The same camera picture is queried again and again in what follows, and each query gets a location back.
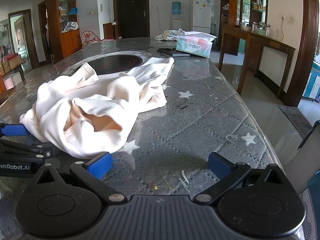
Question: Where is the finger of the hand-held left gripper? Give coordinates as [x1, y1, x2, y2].
[0, 123, 29, 137]
[0, 138, 62, 162]

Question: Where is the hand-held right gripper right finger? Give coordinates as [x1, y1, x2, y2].
[193, 152, 290, 204]

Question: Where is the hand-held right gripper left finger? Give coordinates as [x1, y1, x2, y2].
[31, 152, 127, 204]

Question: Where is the white garment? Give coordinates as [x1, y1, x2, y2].
[19, 56, 175, 159]

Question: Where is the pink storage box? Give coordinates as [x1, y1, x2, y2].
[3, 77, 15, 90]

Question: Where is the white storage box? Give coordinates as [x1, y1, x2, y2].
[11, 72, 23, 86]

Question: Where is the grey star quilted table cover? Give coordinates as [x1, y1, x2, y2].
[0, 37, 284, 233]

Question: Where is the cardboard box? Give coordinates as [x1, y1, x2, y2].
[7, 54, 23, 68]

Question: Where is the grey door mat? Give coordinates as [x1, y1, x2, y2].
[277, 105, 315, 139]

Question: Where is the open interior door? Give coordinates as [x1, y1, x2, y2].
[8, 9, 40, 70]

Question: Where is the round black built-in cooktop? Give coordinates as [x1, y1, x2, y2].
[61, 51, 153, 77]

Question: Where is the tall wooden display cabinet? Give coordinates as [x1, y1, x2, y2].
[46, 0, 83, 63]

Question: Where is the white plastic bag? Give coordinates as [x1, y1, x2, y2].
[62, 21, 80, 33]

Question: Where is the pastel tissue pack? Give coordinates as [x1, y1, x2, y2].
[176, 31, 217, 58]

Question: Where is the light blue cabinet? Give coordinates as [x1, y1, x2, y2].
[302, 62, 320, 99]

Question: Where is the black flat remote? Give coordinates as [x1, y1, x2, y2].
[157, 47, 192, 57]

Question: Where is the wooden console table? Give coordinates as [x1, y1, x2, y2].
[218, 22, 296, 95]

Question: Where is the small wooden side cabinet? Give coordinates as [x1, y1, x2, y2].
[103, 22, 120, 40]

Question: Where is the patterned cloth heap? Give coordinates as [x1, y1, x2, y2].
[155, 28, 187, 41]

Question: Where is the white water dispenser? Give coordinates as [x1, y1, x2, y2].
[171, 15, 184, 30]

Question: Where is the white refrigerator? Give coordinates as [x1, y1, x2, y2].
[189, 0, 212, 34]

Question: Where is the dark wooden door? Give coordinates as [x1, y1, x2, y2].
[112, 0, 150, 39]

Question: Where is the wooden shelf unit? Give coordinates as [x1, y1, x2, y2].
[220, 0, 269, 30]

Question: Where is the wall poster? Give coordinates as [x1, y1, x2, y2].
[0, 19, 12, 55]

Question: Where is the wooden archway frame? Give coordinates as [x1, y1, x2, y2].
[282, 0, 318, 107]

